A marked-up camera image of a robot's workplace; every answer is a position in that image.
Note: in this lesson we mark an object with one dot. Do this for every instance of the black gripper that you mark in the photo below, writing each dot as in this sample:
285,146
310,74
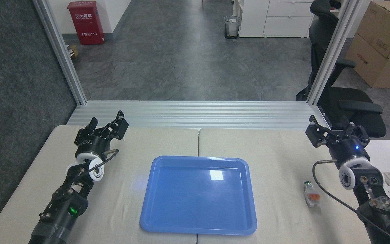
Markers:
349,150
92,145

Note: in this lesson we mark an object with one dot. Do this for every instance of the white orange switch part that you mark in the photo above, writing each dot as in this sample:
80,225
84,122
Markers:
311,196

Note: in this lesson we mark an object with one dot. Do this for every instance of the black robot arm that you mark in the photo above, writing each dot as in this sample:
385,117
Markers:
63,217
381,206

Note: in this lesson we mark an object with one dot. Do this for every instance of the blue plastic tray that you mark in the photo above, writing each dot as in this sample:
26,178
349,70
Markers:
195,200

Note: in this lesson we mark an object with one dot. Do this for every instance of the black office chair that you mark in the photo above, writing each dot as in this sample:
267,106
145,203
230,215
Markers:
347,101

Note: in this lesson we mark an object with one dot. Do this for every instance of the beige table cloth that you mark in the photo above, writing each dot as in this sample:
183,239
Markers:
124,189
283,176

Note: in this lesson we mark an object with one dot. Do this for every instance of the large brown cardboard box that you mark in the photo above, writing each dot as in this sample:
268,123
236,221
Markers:
367,64

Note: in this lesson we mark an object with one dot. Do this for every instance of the flat cardboard scrap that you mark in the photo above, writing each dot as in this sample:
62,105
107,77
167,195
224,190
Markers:
73,51

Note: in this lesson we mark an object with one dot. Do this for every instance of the red fire extinguisher box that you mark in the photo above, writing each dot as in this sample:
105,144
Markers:
86,23

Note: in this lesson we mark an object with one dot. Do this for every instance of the small brown cardboard box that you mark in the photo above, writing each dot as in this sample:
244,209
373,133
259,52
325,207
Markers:
381,27

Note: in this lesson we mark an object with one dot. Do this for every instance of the white drawer cabinet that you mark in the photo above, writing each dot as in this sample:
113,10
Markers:
283,20

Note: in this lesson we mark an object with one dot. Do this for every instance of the grey mesh trash bin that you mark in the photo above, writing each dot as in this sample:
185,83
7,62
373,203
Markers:
232,27

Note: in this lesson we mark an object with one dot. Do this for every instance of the silver aluminium post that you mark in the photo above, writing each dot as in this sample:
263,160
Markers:
332,51
63,54

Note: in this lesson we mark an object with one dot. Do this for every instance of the silver aluminium rail platform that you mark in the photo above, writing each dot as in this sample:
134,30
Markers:
198,115

